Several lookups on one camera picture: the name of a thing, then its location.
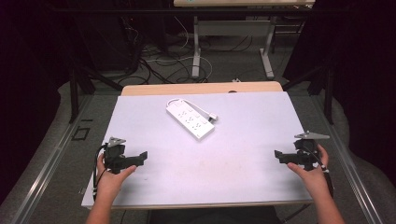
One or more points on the metal floor rail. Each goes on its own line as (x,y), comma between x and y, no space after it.
(351,168)
(46,168)

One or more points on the person's dark clothing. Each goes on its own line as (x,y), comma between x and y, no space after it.
(214,216)

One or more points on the white table cover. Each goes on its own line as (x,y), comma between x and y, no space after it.
(218,168)

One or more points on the wooden table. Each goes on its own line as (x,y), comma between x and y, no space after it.
(186,88)

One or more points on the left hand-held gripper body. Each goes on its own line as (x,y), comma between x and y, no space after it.
(115,157)

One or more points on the black metal stand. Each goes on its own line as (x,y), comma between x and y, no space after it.
(327,90)
(76,90)

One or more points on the person's left hand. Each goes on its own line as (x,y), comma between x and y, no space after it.
(109,180)

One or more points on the white power strip plug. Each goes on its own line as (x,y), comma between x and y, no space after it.
(213,117)

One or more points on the person's right hand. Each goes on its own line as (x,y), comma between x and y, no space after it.
(311,180)

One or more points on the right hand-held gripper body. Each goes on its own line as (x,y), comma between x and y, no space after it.
(306,154)

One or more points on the white-legged desk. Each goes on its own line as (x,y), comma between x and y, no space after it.
(233,28)

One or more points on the black horizontal bar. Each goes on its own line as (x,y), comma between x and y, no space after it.
(155,10)

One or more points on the white power strip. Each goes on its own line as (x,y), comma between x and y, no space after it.
(190,120)

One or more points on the black floor hatch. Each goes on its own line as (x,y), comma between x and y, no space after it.
(81,133)

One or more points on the black equipment case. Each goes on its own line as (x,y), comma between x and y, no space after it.
(109,40)

